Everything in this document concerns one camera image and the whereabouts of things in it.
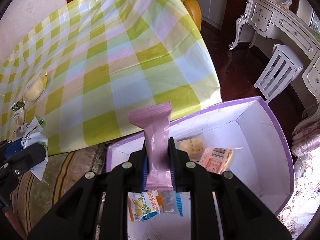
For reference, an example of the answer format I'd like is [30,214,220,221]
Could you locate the white green snack packet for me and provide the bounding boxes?
[21,115,48,181]

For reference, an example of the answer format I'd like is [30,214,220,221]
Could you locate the orange lemon snack packet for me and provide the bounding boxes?
[128,191,165,222]

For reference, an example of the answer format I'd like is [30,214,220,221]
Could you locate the pink snack bar packet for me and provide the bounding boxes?
[128,102,173,191]

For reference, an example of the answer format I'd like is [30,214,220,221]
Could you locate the red white wafer packet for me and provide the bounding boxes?
[199,147,233,174]

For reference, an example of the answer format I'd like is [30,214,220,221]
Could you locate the round bread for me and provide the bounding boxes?
[23,71,48,102]

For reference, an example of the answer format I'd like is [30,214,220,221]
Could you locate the pale round pastry in bag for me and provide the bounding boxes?
[177,138,204,159]

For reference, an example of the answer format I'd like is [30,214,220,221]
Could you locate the clear packet with blue strip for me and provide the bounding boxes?
[160,191,183,217]

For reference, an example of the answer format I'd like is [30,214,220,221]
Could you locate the striped beige sofa cushion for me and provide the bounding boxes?
[10,143,107,238]

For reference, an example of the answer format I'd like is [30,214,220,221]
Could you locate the small green white packet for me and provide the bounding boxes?
[10,101,24,131]

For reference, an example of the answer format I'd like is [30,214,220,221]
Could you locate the purple white cardboard box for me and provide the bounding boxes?
[105,96,296,240]

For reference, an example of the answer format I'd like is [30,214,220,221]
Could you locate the green checkered tablecloth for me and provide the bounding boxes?
[1,0,221,155]

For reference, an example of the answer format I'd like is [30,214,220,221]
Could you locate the pink floral bedding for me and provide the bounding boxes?
[277,121,319,239]

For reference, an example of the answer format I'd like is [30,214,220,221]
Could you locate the white slatted stool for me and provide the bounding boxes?
[254,44,303,103]

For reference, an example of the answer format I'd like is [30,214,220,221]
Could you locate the white ornate dressing table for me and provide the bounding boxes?
[229,0,319,104]

